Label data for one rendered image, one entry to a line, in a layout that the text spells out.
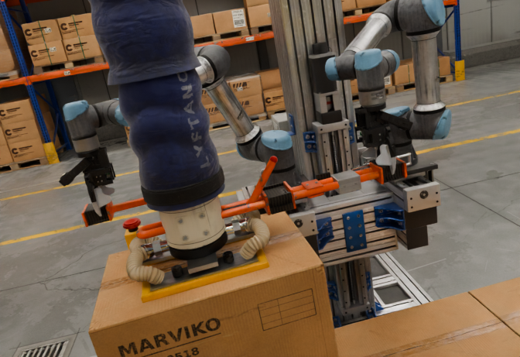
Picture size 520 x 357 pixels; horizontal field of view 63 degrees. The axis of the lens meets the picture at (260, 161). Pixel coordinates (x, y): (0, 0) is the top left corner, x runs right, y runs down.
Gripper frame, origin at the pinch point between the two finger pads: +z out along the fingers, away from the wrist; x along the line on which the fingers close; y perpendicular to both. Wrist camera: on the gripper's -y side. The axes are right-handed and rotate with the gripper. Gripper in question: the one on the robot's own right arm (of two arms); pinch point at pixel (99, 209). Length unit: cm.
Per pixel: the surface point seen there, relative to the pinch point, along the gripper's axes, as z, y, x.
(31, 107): 21, -227, 698
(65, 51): -62, -143, 700
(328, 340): 36, 58, -46
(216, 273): 11, 32, -39
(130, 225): 16.5, 4.1, 20.4
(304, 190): -1, 62, -28
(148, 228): 0.5, 17.0, -25.0
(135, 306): 13.4, 11.1, -41.0
